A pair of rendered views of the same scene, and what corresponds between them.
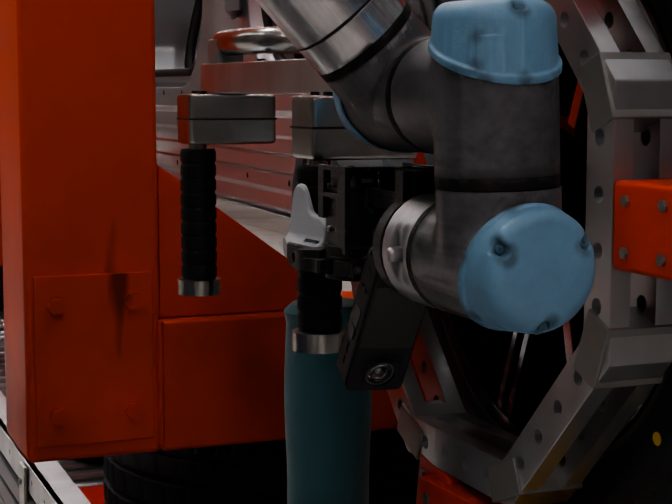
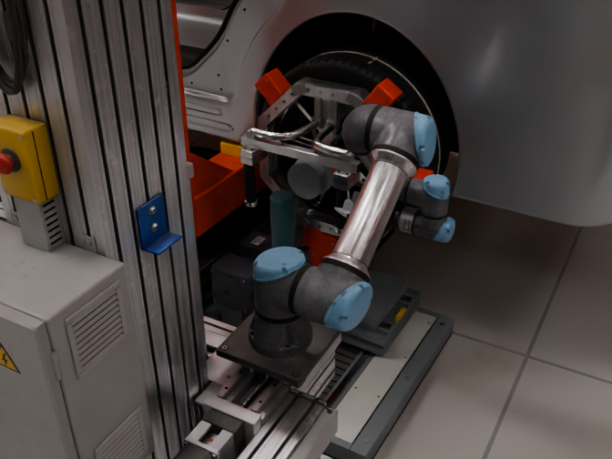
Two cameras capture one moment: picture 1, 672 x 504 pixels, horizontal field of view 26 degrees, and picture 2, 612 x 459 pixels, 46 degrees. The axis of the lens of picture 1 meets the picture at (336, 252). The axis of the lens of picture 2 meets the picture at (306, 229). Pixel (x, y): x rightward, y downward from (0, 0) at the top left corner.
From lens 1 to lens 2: 1.63 m
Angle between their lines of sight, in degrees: 43
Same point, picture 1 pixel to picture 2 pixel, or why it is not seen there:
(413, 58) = (413, 188)
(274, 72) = (301, 155)
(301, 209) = (349, 205)
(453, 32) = (436, 191)
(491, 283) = (446, 238)
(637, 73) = not seen: hidden behind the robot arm
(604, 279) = not seen: hidden behind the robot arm
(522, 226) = (450, 225)
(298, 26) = not seen: hidden behind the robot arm
